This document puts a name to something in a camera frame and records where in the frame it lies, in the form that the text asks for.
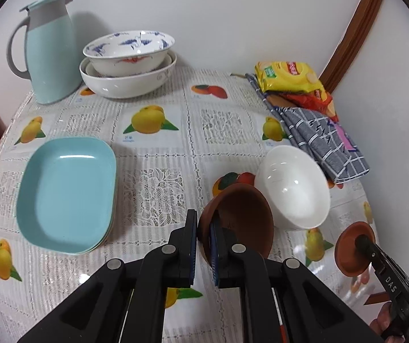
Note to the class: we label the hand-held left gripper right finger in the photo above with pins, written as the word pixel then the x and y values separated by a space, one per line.
pixel 214 253

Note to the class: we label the blue plastic plate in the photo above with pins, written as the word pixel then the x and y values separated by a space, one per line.
pixel 65 193

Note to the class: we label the fruit printed tablecloth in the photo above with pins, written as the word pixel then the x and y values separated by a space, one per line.
pixel 154 193

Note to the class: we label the person's right hand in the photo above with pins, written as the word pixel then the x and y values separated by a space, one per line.
pixel 379 319

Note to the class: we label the large white bowl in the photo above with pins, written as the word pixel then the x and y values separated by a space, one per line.
pixel 126 85

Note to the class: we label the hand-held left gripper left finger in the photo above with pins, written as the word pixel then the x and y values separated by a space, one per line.
pixel 191 257

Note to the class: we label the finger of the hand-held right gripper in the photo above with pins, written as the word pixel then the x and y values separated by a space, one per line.
pixel 381 266

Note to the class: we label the yellow snack bag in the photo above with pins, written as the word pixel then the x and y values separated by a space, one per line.
pixel 286 75

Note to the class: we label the brown clay bowl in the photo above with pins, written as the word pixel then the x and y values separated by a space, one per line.
pixel 347 257
pixel 247 218

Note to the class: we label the white bowl grey floral rim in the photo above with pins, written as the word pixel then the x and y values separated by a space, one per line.
pixel 290 185

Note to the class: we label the wooden door frame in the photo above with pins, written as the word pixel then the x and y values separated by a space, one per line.
pixel 354 32

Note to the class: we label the light blue thermos jug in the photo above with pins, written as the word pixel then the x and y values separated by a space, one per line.
pixel 51 53

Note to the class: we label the grey checked cloth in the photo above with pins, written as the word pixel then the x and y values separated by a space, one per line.
pixel 318 139

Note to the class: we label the red snack bag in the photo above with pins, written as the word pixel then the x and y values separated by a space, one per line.
pixel 318 102

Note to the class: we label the green plastic plate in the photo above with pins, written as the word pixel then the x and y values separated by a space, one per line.
pixel 108 227

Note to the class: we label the blue crane patterned bowl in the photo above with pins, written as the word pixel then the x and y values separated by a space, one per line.
pixel 129 55

